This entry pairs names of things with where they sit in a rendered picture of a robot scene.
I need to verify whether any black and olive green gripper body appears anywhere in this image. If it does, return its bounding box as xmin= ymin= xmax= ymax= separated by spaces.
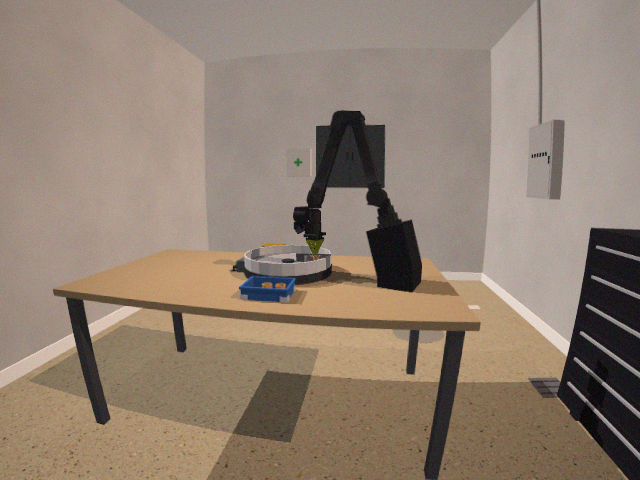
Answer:
xmin=304 ymin=222 xmax=326 ymax=241

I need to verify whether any blue crate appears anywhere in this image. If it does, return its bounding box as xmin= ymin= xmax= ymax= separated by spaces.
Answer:
xmin=239 ymin=276 xmax=296 ymax=303

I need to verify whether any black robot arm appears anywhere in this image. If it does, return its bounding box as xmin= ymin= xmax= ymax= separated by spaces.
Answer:
xmin=293 ymin=110 xmax=402 ymax=234

